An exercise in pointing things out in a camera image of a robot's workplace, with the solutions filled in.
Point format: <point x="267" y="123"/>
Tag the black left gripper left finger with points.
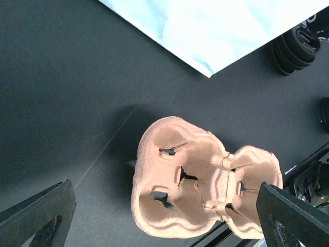
<point x="46" y="217"/>

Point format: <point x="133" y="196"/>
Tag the light blue paper bag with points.
<point x="210" y="35"/>

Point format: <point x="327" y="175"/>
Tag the single cardboard cup carrier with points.
<point x="185" y="181"/>

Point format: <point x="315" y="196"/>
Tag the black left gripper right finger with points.
<point x="288" y="221"/>

